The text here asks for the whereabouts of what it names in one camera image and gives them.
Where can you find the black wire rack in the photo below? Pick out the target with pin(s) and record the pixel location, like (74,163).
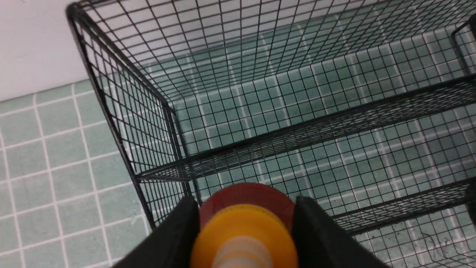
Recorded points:
(367,106)

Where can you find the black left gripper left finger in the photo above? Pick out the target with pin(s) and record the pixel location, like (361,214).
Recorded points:
(170,244)

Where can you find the red ketchup bottle yellow cap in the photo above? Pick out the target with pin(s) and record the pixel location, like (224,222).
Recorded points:
(246,225)

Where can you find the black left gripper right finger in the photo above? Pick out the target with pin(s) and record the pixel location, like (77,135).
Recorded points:
(321,243)

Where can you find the green checkered tablecloth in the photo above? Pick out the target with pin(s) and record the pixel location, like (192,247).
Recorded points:
(67,199)

